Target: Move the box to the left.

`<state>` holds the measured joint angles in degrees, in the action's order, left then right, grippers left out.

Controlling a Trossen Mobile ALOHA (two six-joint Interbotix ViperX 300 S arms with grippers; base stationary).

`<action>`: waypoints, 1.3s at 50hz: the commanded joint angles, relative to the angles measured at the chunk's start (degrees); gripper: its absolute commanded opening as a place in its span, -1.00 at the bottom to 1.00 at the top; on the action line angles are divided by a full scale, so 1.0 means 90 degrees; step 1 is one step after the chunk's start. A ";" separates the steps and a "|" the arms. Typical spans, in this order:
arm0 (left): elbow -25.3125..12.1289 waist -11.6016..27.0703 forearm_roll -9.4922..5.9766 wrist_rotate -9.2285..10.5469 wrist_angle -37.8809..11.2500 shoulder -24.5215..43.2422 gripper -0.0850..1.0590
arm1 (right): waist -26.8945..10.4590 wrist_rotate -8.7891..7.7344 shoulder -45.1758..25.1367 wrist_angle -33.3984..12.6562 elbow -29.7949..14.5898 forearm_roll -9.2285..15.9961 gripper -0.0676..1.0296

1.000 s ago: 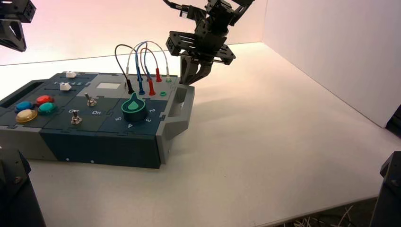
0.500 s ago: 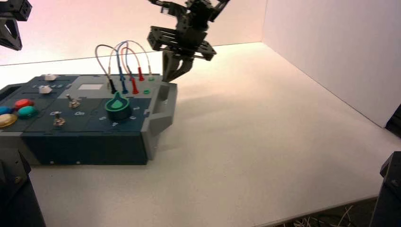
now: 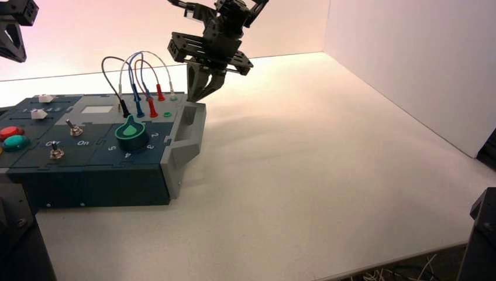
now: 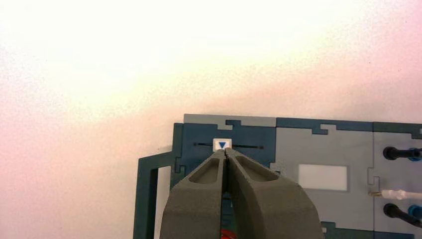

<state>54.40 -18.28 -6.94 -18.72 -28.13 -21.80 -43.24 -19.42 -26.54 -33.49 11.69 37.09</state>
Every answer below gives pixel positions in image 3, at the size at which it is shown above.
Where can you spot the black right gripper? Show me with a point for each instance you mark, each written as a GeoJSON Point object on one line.
{"type": "Point", "coordinates": [221, 42]}

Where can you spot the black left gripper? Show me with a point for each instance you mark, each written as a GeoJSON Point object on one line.
{"type": "Point", "coordinates": [19, 11]}

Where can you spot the blue and grey control box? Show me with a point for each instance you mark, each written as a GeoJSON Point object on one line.
{"type": "Point", "coordinates": [128, 182]}

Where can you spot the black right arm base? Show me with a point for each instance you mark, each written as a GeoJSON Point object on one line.
{"type": "Point", "coordinates": [480, 240]}

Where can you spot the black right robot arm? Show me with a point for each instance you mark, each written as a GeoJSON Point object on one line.
{"type": "Point", "coordinates": [232, 11]}

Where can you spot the white slider knob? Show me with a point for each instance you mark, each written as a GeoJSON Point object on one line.
{"type": "Point", "coordinates": [45, 98]}
{"type": "Point", "coordinates": [39, 114]}

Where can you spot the red push button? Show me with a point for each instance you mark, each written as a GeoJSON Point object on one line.
{"type": "Point", "coordinates": [11, 132]}

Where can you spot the rotary knob with green pointer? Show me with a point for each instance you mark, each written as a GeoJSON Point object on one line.
{"type": "Point", "coordinates": [131, 141]}

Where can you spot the green push button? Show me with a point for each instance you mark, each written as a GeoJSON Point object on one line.
{"type": "Point", "coordinates": [15, 142]}

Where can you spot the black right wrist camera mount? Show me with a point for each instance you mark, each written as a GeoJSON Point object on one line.
{"type": "Point", "coordinates": [197, 11]}

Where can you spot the metal toggle switch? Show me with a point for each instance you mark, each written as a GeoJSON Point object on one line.
{"type": "Point", "coordinates": [57, 154]}
{"type": "Point", "coordinates": [75, 131]}

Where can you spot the black object at wall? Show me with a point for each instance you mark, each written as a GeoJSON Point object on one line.
{"type": "Point", "coordinates": [489, 153]}

